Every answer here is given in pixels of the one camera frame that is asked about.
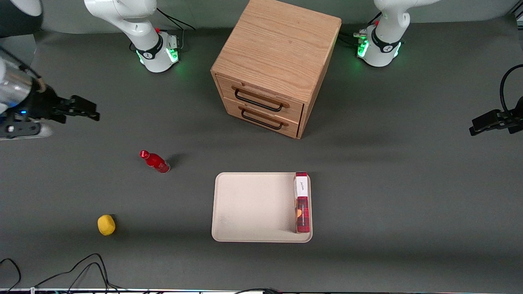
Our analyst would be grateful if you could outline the red cookie box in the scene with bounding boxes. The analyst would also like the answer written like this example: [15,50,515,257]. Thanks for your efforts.
[294,171,311,234]

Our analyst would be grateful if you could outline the black arm base cables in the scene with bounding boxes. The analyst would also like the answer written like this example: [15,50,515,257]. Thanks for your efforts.
[338,11,382,46]
[155,7,196,50]

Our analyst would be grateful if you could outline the red bottle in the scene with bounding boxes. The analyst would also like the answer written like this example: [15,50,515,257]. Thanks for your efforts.
[139,150,171,174]

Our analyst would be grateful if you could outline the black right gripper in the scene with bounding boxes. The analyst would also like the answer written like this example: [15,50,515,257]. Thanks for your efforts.
[16,84,101,123]

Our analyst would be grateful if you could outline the black looped cable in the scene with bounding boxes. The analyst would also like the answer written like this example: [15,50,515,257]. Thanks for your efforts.
[501,65,523,115]

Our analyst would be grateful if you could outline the wooden drawer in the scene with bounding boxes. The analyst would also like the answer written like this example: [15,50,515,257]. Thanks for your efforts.
[223,97,303,138]
[215,75,305,123]

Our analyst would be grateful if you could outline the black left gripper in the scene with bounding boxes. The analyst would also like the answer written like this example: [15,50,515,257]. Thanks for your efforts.
[469,96,523,136]

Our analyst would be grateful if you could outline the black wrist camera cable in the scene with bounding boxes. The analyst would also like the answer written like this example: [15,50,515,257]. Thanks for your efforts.
[0,47,45,92]

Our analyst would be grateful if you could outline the wooden drawer cabinet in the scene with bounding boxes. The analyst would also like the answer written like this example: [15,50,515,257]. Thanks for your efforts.
[210,0,342,140]

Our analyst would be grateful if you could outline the yellow lemon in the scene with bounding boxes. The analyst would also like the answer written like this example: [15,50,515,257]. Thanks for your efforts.
[97,214,116,236]

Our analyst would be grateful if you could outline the black metal drawer handle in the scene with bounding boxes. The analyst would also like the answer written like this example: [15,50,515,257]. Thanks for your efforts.
[234,88,284,112]
[241,108,284,130]

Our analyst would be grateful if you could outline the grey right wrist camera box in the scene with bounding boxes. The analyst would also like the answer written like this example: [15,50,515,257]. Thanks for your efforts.
[0,120,54,140]

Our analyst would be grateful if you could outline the beige plastic tray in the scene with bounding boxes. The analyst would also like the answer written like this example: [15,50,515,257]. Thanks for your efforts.
[211,172,313,243]

